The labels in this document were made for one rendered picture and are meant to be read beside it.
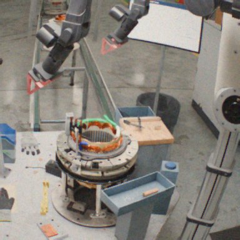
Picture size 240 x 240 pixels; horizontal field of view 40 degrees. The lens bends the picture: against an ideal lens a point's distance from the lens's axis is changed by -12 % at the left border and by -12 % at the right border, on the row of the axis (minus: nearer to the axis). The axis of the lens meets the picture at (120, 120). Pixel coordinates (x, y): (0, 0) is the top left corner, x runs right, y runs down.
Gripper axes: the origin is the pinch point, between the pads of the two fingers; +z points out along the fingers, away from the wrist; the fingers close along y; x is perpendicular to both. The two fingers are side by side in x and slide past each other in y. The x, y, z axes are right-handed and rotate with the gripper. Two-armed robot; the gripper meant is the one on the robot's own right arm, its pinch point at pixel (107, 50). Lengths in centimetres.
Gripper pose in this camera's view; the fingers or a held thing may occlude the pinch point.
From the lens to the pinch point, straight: 154.4
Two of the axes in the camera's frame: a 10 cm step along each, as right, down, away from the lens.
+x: 7.3, 6.9, -0.5
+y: -4.2, 3.9, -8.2
